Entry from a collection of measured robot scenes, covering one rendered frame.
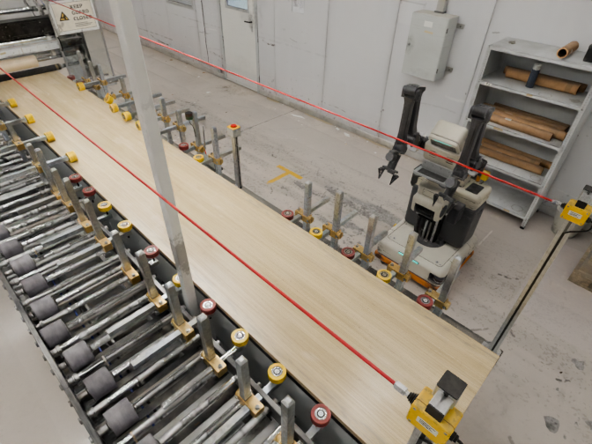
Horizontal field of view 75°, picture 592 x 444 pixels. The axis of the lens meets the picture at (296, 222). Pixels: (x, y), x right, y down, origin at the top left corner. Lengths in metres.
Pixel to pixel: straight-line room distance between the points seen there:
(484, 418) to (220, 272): 1.87
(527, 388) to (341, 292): 1.60
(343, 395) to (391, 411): 0.20
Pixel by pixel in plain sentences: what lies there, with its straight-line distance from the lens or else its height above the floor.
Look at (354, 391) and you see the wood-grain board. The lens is 1.75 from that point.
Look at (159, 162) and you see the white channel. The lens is 1.56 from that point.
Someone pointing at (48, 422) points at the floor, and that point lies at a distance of 3.02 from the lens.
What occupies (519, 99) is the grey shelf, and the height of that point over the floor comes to 1.04.
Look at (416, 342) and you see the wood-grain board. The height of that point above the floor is 0.90.
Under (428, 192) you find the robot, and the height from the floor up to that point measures 0.85.
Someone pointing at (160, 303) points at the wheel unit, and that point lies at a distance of 2.13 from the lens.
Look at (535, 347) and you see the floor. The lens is 3.42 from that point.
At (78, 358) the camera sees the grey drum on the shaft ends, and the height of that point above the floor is 0.84.
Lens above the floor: 2.44
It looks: 39 degrees down
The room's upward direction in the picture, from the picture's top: 2 degrees clockwise
